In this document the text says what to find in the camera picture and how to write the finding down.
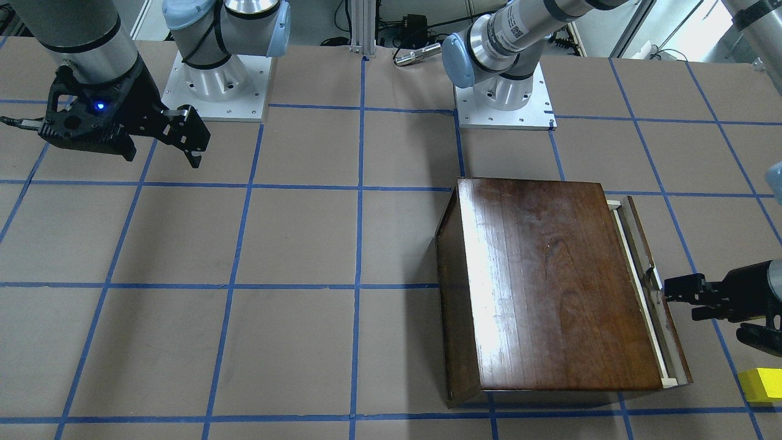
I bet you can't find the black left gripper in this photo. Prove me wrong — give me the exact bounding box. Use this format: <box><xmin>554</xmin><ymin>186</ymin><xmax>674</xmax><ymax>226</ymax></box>
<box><xmin>663</xmin><ymin>260</ymin><xmax>781</xmax><ymax>357</ymax></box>

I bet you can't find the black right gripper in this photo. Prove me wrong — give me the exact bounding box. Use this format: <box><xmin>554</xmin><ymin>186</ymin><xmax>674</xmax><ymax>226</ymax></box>
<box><xmin>37</xmin><ymin>58</ymin><xmax>211</xmax><ymax>168</ymax></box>

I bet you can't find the yellow block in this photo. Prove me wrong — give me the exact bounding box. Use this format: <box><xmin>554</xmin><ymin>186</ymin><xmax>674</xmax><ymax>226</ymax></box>
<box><xmin>737</xmin><ymin>367</ymin><xmax>781</xmax><ymax>405</ymax></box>

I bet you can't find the light wooden drawer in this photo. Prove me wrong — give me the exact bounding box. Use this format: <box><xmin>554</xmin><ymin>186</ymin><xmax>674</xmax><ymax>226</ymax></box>
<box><xmin>607</xmin><ymin>197</ymin><xmax>693</xmax><ymax>389</ymax></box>

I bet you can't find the dark wooden drawer cabinet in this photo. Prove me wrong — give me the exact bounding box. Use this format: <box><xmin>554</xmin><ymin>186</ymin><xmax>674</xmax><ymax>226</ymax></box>
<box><xmin>436</xmin><ymin>177</ymin><xmax>663</xmax><ymax>408</ymax></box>

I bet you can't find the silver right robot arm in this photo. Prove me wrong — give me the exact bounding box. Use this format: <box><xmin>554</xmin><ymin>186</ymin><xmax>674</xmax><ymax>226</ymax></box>
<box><xmin>2</xmin><ymin>1</ymin><xmax>291</xmax><ymax>168</ymax></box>

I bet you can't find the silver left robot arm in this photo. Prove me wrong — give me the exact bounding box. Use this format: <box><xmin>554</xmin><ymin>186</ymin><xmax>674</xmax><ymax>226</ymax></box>
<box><xmin>442</xmin><ymin>1</ymin><xmax>781</xmax><ymax>356</ymax></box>

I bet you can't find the silver cylindrical tool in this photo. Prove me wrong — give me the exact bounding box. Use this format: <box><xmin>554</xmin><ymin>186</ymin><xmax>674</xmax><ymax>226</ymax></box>
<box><xmin>393</xmin><ymin>43</ymin><xmax>442</xmax><ymax>67</ymax></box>

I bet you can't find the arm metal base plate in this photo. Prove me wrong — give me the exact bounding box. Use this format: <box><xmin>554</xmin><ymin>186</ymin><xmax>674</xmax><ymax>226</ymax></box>
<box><xmin>455</xmin><ymin>64</ymin><xmax>558</xmax><ymax>130</ymax></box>
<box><xmin>161</xmin><ymin>53</ymin><xmax>276</xmax><ymax>123</ymax></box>

